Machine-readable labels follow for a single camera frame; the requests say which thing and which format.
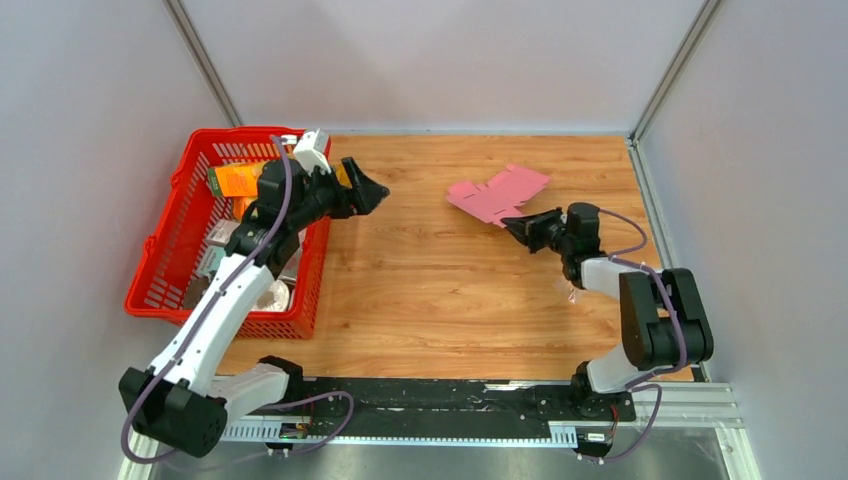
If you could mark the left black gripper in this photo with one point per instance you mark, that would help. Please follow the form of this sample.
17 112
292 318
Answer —
362 199

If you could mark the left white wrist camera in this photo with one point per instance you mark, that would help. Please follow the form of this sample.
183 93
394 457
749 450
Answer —
309 150

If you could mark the teal snack packet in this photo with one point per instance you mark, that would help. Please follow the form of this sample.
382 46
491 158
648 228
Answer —
210 261

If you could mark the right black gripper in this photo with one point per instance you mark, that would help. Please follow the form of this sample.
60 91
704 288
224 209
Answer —
532 224

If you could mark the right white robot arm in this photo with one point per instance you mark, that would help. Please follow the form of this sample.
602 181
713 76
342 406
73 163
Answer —
663 322

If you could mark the orange green sponge pack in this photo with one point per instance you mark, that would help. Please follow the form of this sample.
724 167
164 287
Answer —
235 179

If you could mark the red plastic basket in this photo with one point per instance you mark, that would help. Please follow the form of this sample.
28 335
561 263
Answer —
171 255

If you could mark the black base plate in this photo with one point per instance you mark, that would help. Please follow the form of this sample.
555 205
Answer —
438 409

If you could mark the aluminium frame rail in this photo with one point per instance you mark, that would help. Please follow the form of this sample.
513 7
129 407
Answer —
695 405

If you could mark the white tape roll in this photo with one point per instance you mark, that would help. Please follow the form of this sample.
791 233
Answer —
277 298

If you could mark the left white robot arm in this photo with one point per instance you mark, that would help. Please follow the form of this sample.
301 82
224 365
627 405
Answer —
175 400

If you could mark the pink paper box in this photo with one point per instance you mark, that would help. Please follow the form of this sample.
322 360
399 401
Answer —
499 197

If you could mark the clear plastic wrapper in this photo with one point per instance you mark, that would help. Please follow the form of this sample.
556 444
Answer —
572 293

